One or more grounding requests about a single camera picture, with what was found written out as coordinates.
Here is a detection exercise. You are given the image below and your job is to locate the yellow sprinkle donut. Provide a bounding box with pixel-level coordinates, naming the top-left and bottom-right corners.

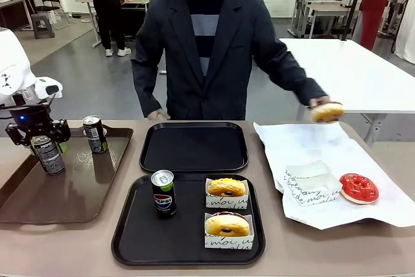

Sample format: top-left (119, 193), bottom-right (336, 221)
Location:
top-left (207, 178), bottom-right (249, 197)

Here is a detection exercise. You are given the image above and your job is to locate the person's right hand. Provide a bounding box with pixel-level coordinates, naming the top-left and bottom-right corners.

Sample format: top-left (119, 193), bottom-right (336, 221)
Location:
top-left (146, 108), bottom-right (171, 121)

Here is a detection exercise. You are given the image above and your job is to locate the red glazed donut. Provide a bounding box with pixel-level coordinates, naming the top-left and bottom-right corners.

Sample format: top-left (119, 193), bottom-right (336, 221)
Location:
top-left (338, 173), bottom-right (379, 206)

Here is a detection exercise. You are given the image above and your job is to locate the white work table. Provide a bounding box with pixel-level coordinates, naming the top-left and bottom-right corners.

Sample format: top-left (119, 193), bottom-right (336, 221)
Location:
top-left (291, 0), bottom-right (361, 40)

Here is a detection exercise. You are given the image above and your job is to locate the brown plastic serving tray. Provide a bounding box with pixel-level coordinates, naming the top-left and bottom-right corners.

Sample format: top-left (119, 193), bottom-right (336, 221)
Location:
top-left (0, 126), bottom-right (134, 230)

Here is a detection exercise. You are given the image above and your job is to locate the black tripod pole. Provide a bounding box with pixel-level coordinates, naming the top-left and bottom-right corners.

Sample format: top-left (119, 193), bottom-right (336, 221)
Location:
top-left (342, 0), bottom-right (370, 42)

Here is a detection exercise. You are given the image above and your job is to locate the chocolate glazed donut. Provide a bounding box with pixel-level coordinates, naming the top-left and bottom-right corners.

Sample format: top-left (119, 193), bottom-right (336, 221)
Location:
top-left (311, 101), bottom-right (344, 124)

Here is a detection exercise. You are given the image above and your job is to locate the black Pepsi can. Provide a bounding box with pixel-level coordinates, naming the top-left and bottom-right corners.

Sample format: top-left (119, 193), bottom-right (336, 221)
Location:
top-left (150, 169), bottom-right (178, 219)
top-left (30, 134), bottom-right (65, 176)

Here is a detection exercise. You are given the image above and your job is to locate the person's left forearm dark sleeve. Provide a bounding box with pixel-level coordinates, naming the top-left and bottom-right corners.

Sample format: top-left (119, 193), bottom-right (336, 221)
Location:
top-left (275, 59), bottom-right (328, 108)

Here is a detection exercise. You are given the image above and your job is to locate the person's right forearm dark sleeve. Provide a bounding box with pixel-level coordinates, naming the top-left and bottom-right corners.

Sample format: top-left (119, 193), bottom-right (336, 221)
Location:
top-left (131, 58), bottom-right (163, 119)

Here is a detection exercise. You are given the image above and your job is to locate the grey step stool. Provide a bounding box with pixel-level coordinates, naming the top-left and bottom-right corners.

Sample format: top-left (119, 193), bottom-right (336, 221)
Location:
top-left (31, 12), bottom-right (55, 40)

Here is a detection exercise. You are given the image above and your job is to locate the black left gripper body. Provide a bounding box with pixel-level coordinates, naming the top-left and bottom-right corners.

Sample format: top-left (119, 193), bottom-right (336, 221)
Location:
top-left (9, 103), bottom-right (54, 137)

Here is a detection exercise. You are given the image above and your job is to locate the black plastic serving tray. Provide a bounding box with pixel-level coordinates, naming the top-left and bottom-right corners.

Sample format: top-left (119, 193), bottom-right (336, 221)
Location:
top-left (139, 121), bottom-right (249, 174)
top-left (111, 173), bottom-right (267, 267)

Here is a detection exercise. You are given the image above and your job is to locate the black green-label drink can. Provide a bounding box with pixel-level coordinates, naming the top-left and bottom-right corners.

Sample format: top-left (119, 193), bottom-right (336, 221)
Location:
top-left (82, 115), bottom-right (109, 154)

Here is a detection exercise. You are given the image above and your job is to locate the yellow-topped donut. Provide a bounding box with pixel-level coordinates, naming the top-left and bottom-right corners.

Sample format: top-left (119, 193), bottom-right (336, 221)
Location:
top-left (205, 178), bottom-right (250, 210)

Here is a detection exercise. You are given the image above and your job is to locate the person in dark blazer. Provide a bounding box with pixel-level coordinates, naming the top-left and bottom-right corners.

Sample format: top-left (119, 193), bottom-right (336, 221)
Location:
top-left (131, 0), bottom-right (292, 121)

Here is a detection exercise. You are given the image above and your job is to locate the grey work table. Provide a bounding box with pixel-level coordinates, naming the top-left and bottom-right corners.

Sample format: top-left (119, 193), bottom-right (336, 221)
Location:
top-left (76, 0), bottom-right (152, 47)

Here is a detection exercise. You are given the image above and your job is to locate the white paper sheet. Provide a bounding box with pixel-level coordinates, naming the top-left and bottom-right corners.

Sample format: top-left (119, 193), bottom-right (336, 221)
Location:
top-left (253, 121), bottom-right (415, 231)

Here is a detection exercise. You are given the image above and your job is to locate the person's left hand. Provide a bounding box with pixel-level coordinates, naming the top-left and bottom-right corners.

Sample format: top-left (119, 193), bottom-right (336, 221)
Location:
top-left (307, 96), bottom-right (332, 109)

